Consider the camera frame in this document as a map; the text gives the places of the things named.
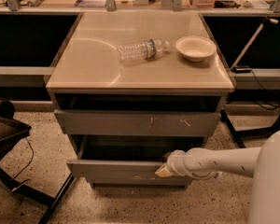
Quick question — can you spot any grey drawer cabinet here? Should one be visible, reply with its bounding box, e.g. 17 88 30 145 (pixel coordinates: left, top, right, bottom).
46 10 236 190

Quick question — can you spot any black wheeled stand right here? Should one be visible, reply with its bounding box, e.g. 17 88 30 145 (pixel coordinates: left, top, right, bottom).
220 109 280 148

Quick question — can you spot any black cable on floor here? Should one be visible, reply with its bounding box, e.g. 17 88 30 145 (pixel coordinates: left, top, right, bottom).
11 137 35 180

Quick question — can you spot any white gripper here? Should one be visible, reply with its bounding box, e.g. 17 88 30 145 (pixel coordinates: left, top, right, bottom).
155 148 209 180

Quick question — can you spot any white bowl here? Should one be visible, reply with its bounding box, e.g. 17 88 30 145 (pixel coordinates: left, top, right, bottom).
175 35 217 62

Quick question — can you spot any grey bottom drawer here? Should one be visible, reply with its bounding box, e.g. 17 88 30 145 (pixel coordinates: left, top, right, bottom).
87 176 193 187

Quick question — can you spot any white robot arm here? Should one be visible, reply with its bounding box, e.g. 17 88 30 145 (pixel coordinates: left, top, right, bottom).
156 131 280 224

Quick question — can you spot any grey top drawer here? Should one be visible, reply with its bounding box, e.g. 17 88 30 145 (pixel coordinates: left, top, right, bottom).
54 110 220 137

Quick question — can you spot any black stand left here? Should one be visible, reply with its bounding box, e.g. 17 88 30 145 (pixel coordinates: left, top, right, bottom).
0 100 74 224

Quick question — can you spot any white stick with black base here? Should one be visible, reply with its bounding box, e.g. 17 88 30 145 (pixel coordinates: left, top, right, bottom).
230 17 279 71

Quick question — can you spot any clear plastic water bottle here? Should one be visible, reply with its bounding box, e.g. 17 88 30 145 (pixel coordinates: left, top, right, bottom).
117 38 170 63

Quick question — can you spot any grey drawer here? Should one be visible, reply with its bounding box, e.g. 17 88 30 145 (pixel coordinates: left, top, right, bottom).
87 176 193 187
67 135 203 179
54 110 220 137

